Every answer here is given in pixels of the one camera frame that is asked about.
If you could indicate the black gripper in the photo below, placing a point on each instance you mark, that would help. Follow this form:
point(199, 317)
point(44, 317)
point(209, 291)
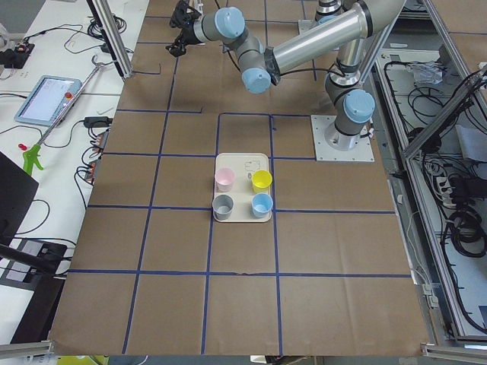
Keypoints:
point(186, 33)

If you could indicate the pink plastic cup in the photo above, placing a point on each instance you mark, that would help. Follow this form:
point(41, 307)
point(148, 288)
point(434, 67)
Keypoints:
point(224, 179)

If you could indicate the beige serving tray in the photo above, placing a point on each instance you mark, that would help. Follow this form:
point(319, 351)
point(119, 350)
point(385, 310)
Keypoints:
point(244, 165)

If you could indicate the black power adapter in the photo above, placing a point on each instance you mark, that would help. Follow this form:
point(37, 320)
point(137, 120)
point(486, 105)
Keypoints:
point(97, 121)

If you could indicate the yellow plastic cup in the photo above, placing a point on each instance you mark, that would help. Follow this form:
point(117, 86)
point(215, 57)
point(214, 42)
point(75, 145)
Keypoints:
point(261, 181)

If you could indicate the long reach grabber tool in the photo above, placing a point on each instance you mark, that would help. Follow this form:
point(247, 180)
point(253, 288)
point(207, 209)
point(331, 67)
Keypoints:
point(31, 156)

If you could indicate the aluminium frame post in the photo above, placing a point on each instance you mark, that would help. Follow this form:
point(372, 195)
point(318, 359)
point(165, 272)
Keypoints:
point(104, 18)

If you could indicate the black monitor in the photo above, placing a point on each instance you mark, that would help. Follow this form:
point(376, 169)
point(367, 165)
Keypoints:
point(18, 190)

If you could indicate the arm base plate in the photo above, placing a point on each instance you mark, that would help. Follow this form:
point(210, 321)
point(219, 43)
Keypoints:
point(332, 146)
point(305, 25)

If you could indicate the blue teach pendant tablet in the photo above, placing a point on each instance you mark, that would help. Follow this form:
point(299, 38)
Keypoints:
point(47, 99)

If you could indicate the grey plastic cup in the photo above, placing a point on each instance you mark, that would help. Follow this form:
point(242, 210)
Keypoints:
point(222, 206)

